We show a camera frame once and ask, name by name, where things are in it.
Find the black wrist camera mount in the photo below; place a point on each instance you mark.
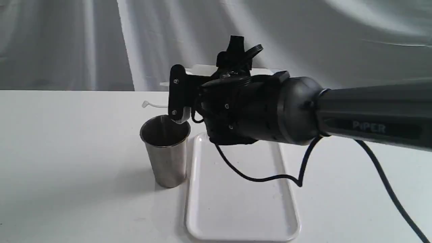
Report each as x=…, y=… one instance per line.
x=183, y=93

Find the white plastic tray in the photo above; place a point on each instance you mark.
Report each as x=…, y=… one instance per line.
x=223, y=206

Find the grey fabric backdrop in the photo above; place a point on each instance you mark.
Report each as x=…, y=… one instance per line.
x=130, y=45

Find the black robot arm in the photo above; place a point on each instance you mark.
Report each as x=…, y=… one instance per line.
x=398, y=114

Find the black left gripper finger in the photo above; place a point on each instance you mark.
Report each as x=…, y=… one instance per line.
x=235, y=60

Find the stainless steel cup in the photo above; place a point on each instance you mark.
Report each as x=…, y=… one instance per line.
x=166, y=145

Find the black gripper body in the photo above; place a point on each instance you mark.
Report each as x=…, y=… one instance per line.
x=241, y=110

